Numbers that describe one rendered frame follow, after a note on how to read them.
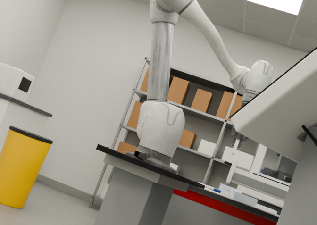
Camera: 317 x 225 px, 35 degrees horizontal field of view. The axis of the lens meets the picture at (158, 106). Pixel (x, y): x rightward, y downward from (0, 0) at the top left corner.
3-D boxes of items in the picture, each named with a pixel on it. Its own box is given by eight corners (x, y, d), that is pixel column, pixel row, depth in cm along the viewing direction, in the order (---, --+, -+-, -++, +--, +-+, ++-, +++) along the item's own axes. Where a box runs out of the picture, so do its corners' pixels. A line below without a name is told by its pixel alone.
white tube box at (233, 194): (232, 198, 251) (235, 191, 252) (228, 196, 260) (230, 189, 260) (255, 206, 253) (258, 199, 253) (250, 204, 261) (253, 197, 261)
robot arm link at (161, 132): (140, 145, 209) (160, 96, 212) (134, 144, 227) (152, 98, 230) (176, 159, 212) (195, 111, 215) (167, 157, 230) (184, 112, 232)
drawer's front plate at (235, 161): (225, 182, 216) (234, 158, 218) (225, 183, 245) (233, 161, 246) (229, 184, 216) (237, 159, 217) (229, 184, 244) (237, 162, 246)
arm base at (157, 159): (117, 151, 212) (122, 138, 213) (144, 162, 231) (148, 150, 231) (152, 165, 202) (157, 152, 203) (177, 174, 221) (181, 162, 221)
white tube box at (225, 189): (217, 191, 283) (220, 183, 284) (217, 191, 292) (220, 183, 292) (238, 200, 281) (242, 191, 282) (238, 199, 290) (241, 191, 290)
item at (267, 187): (230, 180, 218) (235, 167, 218) (230, 181, 243) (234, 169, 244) (322, 214, 211) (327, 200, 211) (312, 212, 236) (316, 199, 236)
